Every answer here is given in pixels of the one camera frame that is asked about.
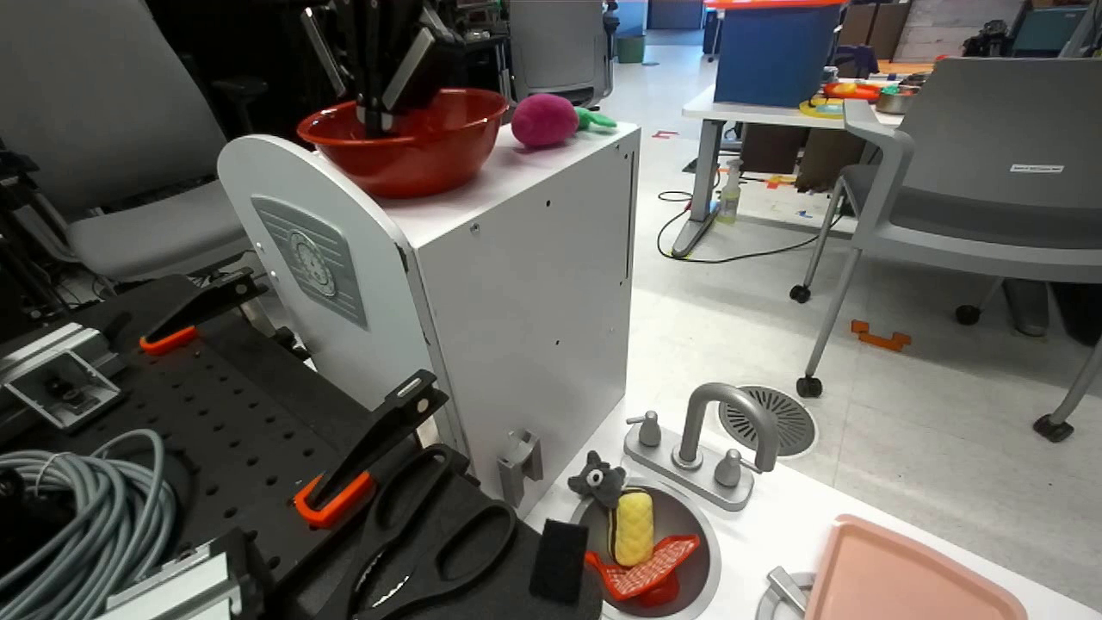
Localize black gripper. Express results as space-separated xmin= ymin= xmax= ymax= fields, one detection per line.
xmin=300 ymin=0 xmax=463 ymax=136

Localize orange red plastic bowl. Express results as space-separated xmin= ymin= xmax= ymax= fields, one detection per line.
xmin=292 ymin=86 xmax=517 ymax=201

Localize purple plush toy green leaf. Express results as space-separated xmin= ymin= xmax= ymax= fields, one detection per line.
xmin=506 ymin=92 xmax=621 ymax=155

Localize white toy cabinet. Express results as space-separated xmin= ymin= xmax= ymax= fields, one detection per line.
xmin=215 ymin=113 xmax=643 ymax=511

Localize small black toy figure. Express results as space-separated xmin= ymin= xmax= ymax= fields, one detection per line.
xmin=566 ymin=447 xmax=632 ymax=514

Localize grey toy faucet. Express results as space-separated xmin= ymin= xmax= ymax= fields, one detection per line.
xmin=621 ymin=380 xmax=786 ymax=514

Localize orange yellow toy pile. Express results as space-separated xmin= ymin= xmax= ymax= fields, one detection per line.
xmin=799 ymin=71 xmax=908 ymax=124

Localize yellow toy corn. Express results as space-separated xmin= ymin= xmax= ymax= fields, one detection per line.
xmin=607 ymin=490 xmax=662 ymax=569

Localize white toy sink counter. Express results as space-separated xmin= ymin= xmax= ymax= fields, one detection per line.
xmin=520 ymin=391 xmax=1102 ymax=620

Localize grey toy burner grate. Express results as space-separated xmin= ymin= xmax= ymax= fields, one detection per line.
xmin=750 ymin=560 xmax=821 ymax=620

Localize grey office chair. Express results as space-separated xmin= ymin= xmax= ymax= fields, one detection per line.
xmin=788 ymin=55 xmax=1102 ymax=444
xmin=0 ymin=0 xmax=262 ymax=286

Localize white work table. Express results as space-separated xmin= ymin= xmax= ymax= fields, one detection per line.
xmin=682 ymin=80 xmax=923 ymax=261

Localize small bottle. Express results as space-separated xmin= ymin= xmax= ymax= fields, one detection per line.
xmin=712 ymin=158 xmax=743 ymax=227

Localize black perforated mounting board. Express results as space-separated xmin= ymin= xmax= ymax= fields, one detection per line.
xmin=0 ymin=267 xmax=463 ymax=620

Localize brown cardboard box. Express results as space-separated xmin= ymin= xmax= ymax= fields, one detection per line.
xmin=736 ymin=121 xmax=865 ymax=193

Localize blue storage bin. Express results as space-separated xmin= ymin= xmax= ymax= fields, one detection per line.
xmin=712 ymin=3 xmax=843 ymax=109

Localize orange bin lid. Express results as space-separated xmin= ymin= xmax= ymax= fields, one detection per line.
xmin=702 ymin=0 xmax=846 ymax=13

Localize black scissors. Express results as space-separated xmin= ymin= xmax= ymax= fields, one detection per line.
xmin=343 ymin=447 xmax=524 ymax=615

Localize small black foam block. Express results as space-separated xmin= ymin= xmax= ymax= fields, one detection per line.
xmin=527 ymin=515 xmax=594 ymax=610

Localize round grey floor drain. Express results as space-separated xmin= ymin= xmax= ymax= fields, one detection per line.
xmin=720 ymin=381 xmax=821 ymax=461

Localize silver aluminium extrusion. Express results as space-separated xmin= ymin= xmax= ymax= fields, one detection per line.
xmin=98 ymin=537 xmax=252 ymax=620

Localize dark monitor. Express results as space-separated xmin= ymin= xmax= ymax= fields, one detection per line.
xmin=1008 ymin=3 xmax=1088 ymax=57

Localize pink plastic cutting board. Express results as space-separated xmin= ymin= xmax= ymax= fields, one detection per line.
xmin=803 ymin=514 xmax=1031 ymax=620

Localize black clamp orange handle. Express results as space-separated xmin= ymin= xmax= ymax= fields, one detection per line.
xmin=136 ymin=265 xmax=274 ymax=358
xmin=291 ymin=369 xmax=450 ymax=529

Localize black floor cable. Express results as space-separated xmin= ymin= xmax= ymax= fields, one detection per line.
xmin=655 ymin=186 xmax=832 ymax=267

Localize silver metal mount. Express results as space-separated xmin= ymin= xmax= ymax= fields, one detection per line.
xmin=0 ymin=320 xmax=123 ymax=435

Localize grey cable bundle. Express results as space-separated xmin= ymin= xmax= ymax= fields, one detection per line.
xmin=0 ymin=428 xmax=183 ymax=620

